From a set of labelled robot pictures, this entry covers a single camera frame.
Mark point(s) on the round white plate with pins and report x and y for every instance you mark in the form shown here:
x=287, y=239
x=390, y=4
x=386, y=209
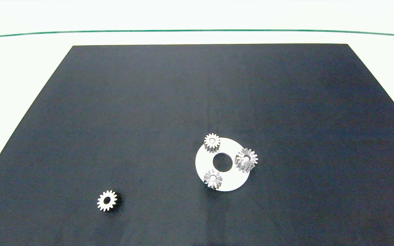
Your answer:
x=233, y=179

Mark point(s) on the large steel gear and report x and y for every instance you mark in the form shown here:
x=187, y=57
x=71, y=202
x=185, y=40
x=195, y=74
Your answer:
x=253, y=158

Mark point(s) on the dark mat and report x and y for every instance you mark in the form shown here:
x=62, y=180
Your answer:
x=149, y=102

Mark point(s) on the small steel gear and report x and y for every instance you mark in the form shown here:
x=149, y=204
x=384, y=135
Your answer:
x=217, y=140
x=107, y=194
x=218, y=178

